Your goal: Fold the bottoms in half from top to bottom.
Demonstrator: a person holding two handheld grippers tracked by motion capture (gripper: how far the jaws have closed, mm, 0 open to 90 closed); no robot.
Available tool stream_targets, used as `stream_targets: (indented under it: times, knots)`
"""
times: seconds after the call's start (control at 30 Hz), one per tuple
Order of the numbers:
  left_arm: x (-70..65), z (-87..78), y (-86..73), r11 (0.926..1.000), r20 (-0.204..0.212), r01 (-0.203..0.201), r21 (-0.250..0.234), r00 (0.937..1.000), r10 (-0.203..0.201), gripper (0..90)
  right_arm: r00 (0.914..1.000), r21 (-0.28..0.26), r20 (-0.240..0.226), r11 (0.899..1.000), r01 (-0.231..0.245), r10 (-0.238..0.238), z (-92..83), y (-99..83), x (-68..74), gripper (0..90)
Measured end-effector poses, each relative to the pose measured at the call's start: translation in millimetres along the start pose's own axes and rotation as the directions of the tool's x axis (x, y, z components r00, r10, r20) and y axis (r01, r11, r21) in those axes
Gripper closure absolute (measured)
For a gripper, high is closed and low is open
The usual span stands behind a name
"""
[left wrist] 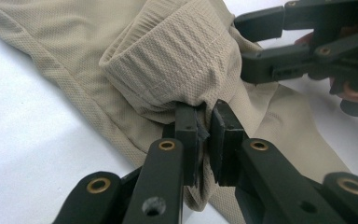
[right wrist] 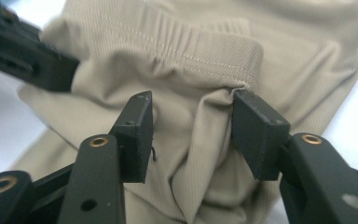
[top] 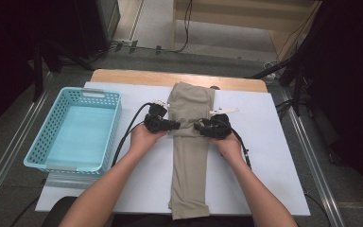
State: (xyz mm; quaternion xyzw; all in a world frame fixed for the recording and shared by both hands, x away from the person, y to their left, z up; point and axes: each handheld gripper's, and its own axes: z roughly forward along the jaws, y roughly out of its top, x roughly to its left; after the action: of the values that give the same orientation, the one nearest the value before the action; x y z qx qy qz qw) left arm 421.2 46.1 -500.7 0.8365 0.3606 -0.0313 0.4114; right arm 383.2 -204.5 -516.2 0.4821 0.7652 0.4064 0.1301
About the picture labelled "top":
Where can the person's left hand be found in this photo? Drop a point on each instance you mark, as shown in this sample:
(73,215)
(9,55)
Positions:
(143,142)

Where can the dark cabinet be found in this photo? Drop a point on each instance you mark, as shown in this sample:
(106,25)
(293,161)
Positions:
(88,25)

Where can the beige pants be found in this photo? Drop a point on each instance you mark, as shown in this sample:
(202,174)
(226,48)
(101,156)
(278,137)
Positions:
(189,170)

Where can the black slanted stand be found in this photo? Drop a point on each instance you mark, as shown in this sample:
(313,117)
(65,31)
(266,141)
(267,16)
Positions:
(283,64)

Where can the light wooden furniture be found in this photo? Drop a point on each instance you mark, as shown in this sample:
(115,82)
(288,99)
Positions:
(233,12)

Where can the person's dark-clothed knee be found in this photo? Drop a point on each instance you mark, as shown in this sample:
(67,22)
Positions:
(60,211)

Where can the black tripod stand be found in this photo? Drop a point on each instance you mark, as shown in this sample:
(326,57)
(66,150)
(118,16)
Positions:
(38,72)

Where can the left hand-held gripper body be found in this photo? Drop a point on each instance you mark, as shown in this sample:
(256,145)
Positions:
(154,123)

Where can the person's dark-clothed lap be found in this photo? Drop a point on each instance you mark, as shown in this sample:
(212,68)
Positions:
(138,222)

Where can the dark curtain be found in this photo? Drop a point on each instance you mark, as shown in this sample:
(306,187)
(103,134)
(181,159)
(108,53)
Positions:
(0,47)
(359,63)

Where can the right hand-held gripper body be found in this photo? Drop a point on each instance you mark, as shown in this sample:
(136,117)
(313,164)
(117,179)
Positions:
(220,127)

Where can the metal frame rail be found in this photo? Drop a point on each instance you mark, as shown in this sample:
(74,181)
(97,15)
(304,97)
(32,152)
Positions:
(312,157)
(12,151)

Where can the light blue plastic basket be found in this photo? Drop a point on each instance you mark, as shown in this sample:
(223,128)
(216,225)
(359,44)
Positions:
(82,132)

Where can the person's right hand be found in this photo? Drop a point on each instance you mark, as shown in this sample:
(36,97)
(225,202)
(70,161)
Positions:
(230,148)

